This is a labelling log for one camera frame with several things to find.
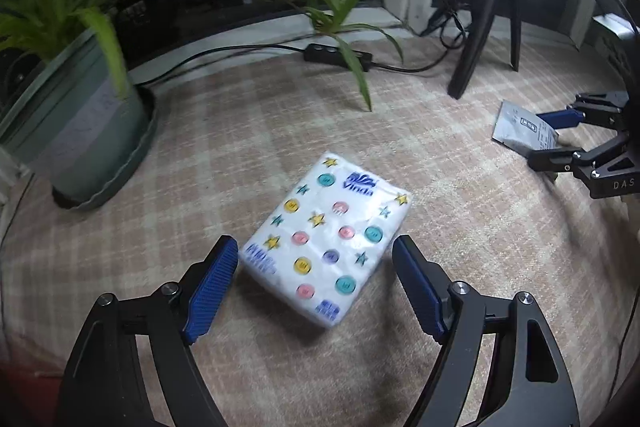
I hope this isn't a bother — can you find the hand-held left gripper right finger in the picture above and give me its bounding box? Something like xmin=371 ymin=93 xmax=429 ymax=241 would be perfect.
xmin=391 ymin=234 xmax=583 ymax=427

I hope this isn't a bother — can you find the black power cable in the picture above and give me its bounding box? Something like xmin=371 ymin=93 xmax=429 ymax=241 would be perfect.
xmin=127 ymin=41 xmax=471 ymax=84

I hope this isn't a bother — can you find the black inline power switch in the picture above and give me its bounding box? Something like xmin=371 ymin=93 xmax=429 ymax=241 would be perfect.
xmin=303 ymin=43 xmax=374 ymax=72

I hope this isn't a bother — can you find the white patterned tissue pack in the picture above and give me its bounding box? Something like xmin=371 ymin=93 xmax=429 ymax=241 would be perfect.
xmin=239 ymin=151 xmax=414 ymax=331

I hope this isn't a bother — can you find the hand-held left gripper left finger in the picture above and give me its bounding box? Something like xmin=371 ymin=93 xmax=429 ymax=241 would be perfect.
xmin=57 ymin=234 xmax=241 ymax=427

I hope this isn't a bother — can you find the potted spider plant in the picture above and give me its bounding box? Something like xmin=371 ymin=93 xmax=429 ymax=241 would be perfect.
xmin=0 ymin=0 xmax=406 ymax=211

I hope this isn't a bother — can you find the grey sachet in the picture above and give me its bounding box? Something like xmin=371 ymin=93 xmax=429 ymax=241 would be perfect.
xmin=491 ymin=99 xmax=560 ymax=158

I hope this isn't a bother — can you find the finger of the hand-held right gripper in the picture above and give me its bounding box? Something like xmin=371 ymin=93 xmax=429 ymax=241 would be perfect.
xmin=536 ymin=91 xmax=631 ymax=129
xmin=527 ymin=126 xmax=640 ymax=200

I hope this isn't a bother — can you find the black cable bundle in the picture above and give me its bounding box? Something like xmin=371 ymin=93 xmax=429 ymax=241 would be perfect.
xmin=419 ymin=0 xmax=472 ymax=52

